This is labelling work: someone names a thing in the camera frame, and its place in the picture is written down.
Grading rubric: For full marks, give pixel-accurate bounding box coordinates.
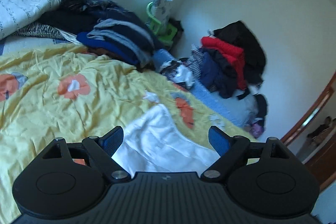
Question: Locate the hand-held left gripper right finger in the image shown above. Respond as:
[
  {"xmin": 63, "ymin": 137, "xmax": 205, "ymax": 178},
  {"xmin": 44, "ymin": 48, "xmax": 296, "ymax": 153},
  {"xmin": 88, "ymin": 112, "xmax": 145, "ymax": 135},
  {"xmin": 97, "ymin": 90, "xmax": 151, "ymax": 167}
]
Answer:
[{"xmin": 201, "ymin": 126, "xmax": 298, "ymax": 179}]

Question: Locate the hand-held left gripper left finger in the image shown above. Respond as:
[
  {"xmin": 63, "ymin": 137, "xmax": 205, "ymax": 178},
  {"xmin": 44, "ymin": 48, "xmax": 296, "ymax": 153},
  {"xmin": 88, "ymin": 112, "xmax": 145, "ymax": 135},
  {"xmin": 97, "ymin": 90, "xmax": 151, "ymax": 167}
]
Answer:
[{"xmin": 34, "ymin": 126, "xmax": 131, "ymax": 183}]

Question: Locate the white puffer jacket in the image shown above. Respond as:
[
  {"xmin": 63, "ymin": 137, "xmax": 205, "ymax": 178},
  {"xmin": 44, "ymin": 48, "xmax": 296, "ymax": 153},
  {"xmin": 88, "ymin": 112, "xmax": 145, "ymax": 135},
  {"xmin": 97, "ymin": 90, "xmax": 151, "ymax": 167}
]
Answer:
[{"xmin": 112, "ymin": 103, "xmax": 221, "ymax": 173}]

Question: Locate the heap of red and black clothes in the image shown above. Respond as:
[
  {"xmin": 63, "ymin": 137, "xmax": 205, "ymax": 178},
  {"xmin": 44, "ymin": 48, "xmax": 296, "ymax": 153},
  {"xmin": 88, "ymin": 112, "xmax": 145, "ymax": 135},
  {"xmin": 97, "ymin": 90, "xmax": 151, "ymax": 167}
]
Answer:
[{"xmin": 152, "ymin": 49, "xmax": 263, "ymax": 130}]

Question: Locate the purple bag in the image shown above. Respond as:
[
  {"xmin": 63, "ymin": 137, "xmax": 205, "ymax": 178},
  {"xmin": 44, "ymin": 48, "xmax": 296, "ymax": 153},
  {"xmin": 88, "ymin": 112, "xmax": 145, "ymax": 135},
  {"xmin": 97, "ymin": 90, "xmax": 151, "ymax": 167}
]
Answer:
[{"xmin": 249, "ymin": 119, "xmax": 263, "ymax": 138}]

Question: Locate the yellow floral bedsheet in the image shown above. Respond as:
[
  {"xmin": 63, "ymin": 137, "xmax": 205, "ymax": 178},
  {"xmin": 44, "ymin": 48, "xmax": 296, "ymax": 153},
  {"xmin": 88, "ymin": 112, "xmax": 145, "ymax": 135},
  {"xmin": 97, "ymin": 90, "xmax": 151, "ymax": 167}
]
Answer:
[{"xmin": 0, "ymin": 42, "xmax": 258, "ymax": 217}]

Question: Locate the navy garment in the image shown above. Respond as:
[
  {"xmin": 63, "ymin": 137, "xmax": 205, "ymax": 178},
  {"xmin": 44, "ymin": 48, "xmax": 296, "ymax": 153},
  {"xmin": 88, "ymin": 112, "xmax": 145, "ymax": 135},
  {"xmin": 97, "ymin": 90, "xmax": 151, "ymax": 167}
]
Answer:
[{"xmin": 198, "ymin": 51, "xmax": 240, "ymax": 99}]

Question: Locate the black white striped garment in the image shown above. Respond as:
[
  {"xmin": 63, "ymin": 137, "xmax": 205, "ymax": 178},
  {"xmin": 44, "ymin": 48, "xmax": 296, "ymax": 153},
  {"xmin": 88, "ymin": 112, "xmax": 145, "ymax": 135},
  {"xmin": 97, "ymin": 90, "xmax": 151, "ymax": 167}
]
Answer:
[{"xmin": 188, "ymin": 44, "xmax": 208, "ymax": 70}]

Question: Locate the red jacket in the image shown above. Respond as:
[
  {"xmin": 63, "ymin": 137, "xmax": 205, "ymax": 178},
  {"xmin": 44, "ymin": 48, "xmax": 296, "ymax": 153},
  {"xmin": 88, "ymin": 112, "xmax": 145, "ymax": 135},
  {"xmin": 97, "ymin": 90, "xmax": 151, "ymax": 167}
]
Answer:
[{"xmin": 201, "ymin": 36, "xmax": 248, "ymax": 90}]

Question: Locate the blue folded garment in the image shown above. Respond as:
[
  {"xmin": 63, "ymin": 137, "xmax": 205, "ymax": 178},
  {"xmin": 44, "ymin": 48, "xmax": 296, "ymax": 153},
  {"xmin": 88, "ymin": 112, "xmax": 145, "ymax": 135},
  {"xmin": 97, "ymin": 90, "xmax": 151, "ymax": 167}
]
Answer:
[{"xmin": 77, "ymin": 32, "xmax": 140, "ymax": 66}]

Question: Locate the black jacket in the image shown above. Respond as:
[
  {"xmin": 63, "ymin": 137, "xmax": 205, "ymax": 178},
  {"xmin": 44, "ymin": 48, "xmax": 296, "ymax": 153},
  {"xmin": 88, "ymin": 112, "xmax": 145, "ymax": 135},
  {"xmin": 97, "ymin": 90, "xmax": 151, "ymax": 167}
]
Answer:
[{"xmin": 213, "ymin": 21, "xmax": 267, "ymax": 84}]

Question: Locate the grey navy striped sweater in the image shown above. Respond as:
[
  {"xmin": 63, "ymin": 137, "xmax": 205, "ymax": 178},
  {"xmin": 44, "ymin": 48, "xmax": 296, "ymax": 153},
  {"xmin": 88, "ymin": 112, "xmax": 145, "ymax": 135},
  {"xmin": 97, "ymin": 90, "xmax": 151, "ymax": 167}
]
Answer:
[{"xmin": 87, "ymin": 19, "xmax": 156, "ymax": 62}]

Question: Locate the brown wooden cabinet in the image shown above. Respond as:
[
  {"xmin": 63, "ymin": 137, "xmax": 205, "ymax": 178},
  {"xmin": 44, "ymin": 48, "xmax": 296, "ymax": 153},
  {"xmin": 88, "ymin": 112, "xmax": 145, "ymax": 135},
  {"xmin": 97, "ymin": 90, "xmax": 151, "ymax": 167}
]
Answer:
[{"xmin": 302, "ymin": 132, "xmax": 336, "ymax": 191}]

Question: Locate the green plastic stool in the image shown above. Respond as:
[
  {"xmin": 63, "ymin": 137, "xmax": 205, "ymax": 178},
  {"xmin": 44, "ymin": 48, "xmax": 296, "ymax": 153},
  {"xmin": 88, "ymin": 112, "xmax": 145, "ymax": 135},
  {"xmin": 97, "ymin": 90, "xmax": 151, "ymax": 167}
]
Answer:
[{"xmin": 146, "ymin": 2, "xmax": 178, "ymax": 47}]

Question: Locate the dark navy jacket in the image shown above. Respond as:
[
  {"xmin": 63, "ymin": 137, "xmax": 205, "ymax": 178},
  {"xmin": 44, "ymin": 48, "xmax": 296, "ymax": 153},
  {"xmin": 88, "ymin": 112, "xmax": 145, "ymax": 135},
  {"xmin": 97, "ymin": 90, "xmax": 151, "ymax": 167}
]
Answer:
[{"xmin": 97, "ymin": 7, "xmax": 148, "ymax": 30}]

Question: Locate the black folded garment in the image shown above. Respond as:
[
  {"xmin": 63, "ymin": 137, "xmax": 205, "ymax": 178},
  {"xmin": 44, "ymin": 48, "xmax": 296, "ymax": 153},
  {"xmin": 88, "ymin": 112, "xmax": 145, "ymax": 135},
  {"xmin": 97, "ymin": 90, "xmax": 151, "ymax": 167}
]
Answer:
[{"xmin": 39, "ymin": 9, "xmax": 105, "ymax": 36}]

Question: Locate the zebra striped cloth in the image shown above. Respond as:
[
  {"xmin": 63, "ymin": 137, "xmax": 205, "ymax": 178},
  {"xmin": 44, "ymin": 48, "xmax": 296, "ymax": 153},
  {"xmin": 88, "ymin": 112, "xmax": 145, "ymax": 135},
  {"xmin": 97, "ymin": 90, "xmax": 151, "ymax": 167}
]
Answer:
[{"xmin": 17, "ymin": 23, "xmax": 80, "ymax": 44}]

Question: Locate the white patterned bag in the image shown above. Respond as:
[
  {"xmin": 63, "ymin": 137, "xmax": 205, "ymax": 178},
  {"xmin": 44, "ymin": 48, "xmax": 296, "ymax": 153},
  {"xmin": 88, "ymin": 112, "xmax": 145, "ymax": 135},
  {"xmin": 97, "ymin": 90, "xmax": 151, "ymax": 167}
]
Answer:
[{"xmin": 154, "ymin": 0, "xmax": 174, "ymax": 25}]

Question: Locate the white printed quilt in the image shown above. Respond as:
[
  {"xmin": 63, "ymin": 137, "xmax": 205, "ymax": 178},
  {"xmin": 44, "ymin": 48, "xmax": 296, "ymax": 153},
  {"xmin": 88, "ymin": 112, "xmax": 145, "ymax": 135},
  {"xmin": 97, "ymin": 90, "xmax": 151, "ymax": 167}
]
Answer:
[{"xmin": 0, "ymin": 0, "xmax": 87, "ymax": 41}]

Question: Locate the wooden door frame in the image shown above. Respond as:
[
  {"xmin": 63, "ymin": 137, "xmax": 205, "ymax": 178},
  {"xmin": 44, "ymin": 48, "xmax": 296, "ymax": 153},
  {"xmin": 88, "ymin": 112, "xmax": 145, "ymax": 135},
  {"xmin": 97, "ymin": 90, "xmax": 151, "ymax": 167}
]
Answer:
[{"xmin": 281, "ymin": 79, "xmax": 336, "ymax": 146}]

